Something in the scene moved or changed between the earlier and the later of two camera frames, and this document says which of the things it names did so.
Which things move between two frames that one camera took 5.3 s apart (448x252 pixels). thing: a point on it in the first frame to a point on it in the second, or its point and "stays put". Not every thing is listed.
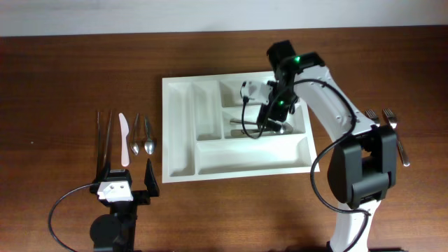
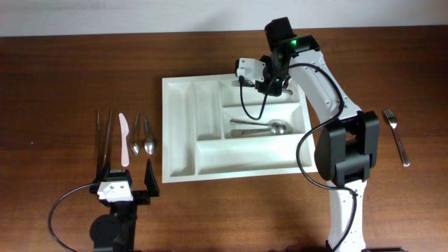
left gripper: (138, 197) stays put
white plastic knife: (124, 131) stays put
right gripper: (267, 117) to (267, 87)
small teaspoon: (149, 145) stays put
